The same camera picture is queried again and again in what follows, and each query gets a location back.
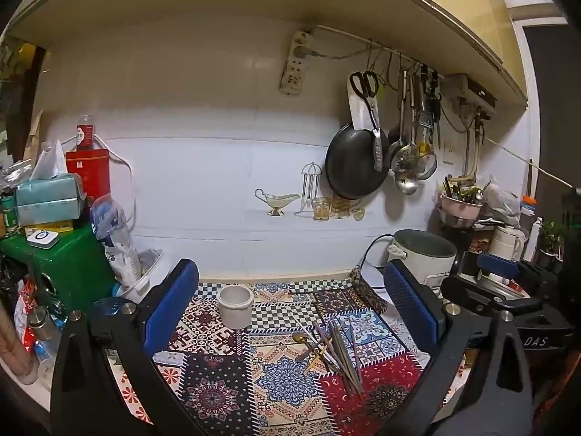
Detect black frying pan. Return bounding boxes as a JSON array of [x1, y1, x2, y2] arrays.
[[325, 122, 392, 201]]

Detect white rice cooker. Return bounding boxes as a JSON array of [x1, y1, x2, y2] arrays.
[[387, 229, 458, 284]]

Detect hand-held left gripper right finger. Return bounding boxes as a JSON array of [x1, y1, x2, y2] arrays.
[[383, 259, 535, 436]]

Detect bamboo stick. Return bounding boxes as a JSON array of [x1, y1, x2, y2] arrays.
[[485, 138, 575, 188]]

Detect hanging hook rail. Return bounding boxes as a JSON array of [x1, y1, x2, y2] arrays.
[[317, 24, 444, 80]]

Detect green box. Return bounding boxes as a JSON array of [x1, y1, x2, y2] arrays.
[[0, 225, 119, 306]]

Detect black power cable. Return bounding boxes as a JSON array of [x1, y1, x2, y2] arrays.
[[361, 233, 397, 275]]

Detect blue and white plastic bag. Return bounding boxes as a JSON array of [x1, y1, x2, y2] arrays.
[[89, 194, 142, 284]]

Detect white power strip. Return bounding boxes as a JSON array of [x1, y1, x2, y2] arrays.
[[279, 30, 317, 97]]

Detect kitchenware wall sticker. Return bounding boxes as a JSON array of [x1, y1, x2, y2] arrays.
[[254, 162, 366, 222]]

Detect potted green plant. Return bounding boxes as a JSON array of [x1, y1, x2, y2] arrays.
[[539, 220, 569, 266]]

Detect black-handled scissors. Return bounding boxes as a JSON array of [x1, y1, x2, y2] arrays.
[[349, 71, 382, 133]]

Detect steel slotted skimmer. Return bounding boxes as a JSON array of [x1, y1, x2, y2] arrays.
[[390, 71, 419, 174]]

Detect steel cup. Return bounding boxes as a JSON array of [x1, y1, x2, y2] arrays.
[[26, 306, 50, 342]]

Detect gold-handled utensil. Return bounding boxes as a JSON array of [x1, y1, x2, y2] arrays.
[[302, 344, 329, 374]]

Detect round wire strainer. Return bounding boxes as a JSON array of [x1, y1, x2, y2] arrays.
[[417, 148, 438, 181]]

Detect patterned patchwork table mat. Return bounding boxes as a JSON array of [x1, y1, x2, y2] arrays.
[[102, 269, 468, 436]]

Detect small white device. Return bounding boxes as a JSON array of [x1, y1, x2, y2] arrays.
[[26, 230, 60, 250]]

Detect teal tissue box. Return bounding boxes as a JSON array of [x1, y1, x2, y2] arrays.
[[15, 140, 88, 228]]

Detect pink cutlery basket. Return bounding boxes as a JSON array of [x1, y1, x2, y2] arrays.
[[438, 175, 493, 230]]

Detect cleaver with patterned handle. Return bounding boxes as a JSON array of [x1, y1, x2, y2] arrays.
[[347, 75, 388, 172]]

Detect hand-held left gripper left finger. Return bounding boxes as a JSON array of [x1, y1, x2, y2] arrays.
[[50, 258, 200, 436]]

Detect white round container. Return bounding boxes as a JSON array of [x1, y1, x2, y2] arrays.
[[113, 248, 165, 301]]

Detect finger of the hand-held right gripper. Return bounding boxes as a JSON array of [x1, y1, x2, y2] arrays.
[[441, 276, 537, 315], [476, 253, 523, 283]]

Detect red box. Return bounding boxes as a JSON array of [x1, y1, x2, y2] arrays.
[[65, 148, 110, 201]]

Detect teal and pink straws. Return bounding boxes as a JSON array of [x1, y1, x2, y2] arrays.
[[333, 327, 362, 396]]

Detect brown-handled utensil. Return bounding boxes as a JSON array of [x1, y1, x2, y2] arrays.
[[350, 322, 366, 396]]

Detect white ceramic cup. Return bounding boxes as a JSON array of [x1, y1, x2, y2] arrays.
[[216, 284, 254, 330]]

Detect white plastic bottle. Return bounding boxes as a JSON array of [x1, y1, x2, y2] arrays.
[[522, 217, 544, 261]]

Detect white kettle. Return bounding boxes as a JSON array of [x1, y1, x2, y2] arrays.
[[487, 224, 526, 261]]

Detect gold spoon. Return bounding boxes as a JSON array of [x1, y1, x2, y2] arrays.
[[292, 332, 337, 366]]

